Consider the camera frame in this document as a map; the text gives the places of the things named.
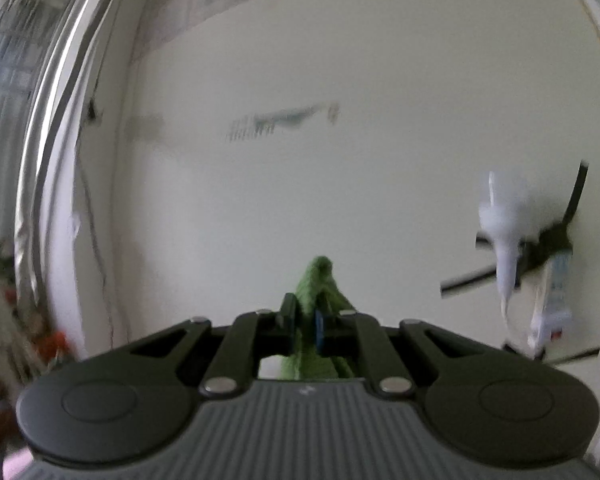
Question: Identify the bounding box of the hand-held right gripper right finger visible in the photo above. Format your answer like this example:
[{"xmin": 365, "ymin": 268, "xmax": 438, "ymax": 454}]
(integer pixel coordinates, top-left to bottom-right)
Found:
[{"xmin": 314, "ymin": 309, "xmax": 482, "ymax": 397}]

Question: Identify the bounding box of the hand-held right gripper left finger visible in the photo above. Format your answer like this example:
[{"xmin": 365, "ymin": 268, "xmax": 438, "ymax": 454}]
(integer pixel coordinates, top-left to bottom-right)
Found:
[{"xmin": 126, "ymin": 293, "xmax": 299, "ymax": 396}]

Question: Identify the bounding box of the green cloth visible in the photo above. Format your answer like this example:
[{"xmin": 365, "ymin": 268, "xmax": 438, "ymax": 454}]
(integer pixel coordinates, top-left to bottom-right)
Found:
[{"xmin": 279, "ymin": 256, "xmax": 357, "ymax": 381}]

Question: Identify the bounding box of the white hanging cloth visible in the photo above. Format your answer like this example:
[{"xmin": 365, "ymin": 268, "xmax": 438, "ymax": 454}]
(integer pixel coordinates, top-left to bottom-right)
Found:
[{"xmin": 476, "ymin": 170, "xmax": 532, "ymax": 313}]

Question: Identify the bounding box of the orange object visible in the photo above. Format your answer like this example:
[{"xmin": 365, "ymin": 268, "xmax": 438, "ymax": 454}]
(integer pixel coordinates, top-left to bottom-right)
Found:
[{"xmin": 37, "ymin": 331, "xmax": 76, "ymax": 358}]

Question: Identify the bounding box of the white power strip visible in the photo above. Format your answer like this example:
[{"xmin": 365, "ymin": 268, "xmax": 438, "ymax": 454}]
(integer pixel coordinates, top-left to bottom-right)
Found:
[{"xmin": 527, "ymin": 254, "xmax": 575, "ymax": 357}]

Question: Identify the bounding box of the black ceiling fan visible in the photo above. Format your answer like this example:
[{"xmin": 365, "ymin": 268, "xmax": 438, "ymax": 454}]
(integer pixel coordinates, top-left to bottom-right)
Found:
[{"xmin": 440, "ymin": 160, "xmax": 600, "ymax": 367}]

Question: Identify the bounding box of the window with grille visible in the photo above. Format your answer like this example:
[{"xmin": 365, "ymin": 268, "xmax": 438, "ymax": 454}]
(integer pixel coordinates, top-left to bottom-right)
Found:
[{"xmin": 0, "ymin": 0, "xmax": 66, "ymax": 261}]

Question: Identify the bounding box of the thin wall cable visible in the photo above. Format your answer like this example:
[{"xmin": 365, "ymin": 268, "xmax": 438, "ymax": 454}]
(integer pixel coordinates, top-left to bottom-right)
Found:
[{"xmin": 74, "ymin": 60, "xmax": 133, "ymax": 351}]

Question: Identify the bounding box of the silver window frame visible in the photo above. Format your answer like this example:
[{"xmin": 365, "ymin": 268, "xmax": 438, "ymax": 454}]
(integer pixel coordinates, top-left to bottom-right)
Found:
[{"xmin": 14, "ymin": 0, "xmax": 131, "ymax": 291}]

